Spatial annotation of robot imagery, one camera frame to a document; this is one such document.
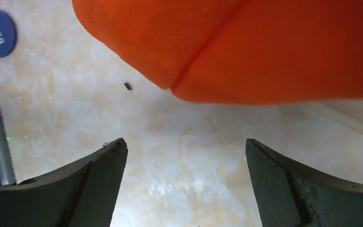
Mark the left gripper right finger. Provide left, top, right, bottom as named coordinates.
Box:
left=245, top=139, right=363, bottom=227

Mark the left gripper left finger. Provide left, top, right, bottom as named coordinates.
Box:
left=0, top=138, right=128, bottom=227

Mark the wooden clothes rack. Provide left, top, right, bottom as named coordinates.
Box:
left=304, top=100, right=363, bottom=135

